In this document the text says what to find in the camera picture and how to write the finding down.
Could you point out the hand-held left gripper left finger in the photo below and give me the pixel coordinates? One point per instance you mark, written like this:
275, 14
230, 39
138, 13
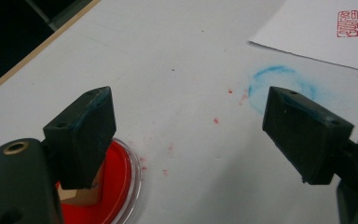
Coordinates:
80, 140

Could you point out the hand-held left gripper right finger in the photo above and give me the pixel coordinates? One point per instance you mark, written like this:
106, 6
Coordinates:
307, 140

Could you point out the round red ink pad dish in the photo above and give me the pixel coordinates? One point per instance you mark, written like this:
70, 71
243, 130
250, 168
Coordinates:
118, 174

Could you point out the wooden stamp block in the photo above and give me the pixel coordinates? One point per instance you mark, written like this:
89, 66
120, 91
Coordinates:
84, 197

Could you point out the white paper sheet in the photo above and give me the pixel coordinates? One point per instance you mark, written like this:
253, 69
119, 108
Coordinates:
307, 28

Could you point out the large white table mat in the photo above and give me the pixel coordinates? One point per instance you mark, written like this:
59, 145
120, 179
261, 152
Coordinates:
183, 46

